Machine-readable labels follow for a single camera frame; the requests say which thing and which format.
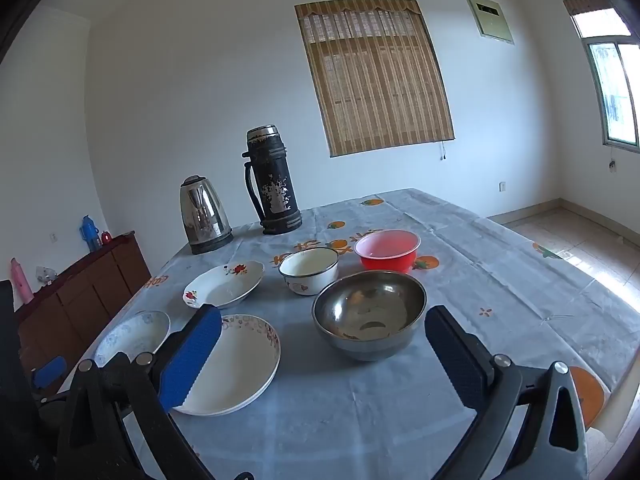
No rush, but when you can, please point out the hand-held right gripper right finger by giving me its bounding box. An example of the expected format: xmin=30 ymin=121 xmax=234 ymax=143
xmin=424 ymin=305 xmax=591 ymax=480

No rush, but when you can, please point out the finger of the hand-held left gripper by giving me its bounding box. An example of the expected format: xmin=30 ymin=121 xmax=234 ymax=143
xmin=30 ymin=356 xmax=68 ymax=401

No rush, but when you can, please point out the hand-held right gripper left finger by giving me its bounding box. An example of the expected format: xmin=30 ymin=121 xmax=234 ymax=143
xmin=55 ymin=304 xmax=223 ymax=480

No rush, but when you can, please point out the white plate with floral rim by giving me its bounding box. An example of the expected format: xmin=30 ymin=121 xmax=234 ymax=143
xmin=170 ymin=314 xmax=282 ymax=417

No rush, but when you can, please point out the white plate with blue pattern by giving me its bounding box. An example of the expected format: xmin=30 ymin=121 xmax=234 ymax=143
xmin=94 ymin=310 xmax=171 ymax=367

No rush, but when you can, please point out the white plate with red flowers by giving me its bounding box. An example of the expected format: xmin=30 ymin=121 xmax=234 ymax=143
xmin=182 ymin=260 xmax=266 ymax=309

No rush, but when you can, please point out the stainless steel bowl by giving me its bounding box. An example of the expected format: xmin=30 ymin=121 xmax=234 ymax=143
xmin=312 ymin=270 xmax=427 ymax=362

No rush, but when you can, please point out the red plastic bowl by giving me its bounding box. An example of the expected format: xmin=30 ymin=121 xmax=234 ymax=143
xmin=354 ymin=230 xmax=422 ymax=274

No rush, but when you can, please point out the white enamel bowl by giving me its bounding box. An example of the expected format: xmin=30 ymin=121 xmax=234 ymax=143
xmin=278 ymin=247 xmax=340 ymax=296

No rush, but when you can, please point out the brown wooden sideboard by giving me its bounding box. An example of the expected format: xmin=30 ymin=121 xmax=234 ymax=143
xmin=15 ymin=231 xmax=152 ymax=386

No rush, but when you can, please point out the pink thermos bottle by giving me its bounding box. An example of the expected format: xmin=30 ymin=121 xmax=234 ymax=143
xmin=11 ymin=257 xmax=35 ymax=305

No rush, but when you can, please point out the pale blue orange-print tablecloth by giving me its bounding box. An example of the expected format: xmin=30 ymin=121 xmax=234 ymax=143
xmin=50 ymin=187 xmax=640 ymax=480

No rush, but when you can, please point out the stainless steel electric kettle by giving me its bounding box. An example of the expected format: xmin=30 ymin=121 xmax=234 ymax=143
xmin=180 ymin=175 xmax=234 ymax=255

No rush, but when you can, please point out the blue thermos jug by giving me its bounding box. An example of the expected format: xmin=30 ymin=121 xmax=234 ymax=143
xmin=79 ymin=215 xmax=101 ymax=252

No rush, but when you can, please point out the worn black thermos flask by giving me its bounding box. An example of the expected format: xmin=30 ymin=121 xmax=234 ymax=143
xmin=242 ymin=125 xmax=303 ymax=236

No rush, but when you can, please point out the bamboo roller blind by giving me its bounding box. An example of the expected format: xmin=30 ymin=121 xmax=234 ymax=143
xmin=563 ymin=0 xmax=612 ymax=17
xmin=294 ymin=0 xmax=456 ymax=158

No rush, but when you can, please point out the green framed window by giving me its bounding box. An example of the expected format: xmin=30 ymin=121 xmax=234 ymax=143
xmin=570 ymin=7 xmax=640 ymax=151

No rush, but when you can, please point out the pale green wall panel box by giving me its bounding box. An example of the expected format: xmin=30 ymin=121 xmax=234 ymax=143
xmin=463 ymin=0 xmax=515 ymax=43

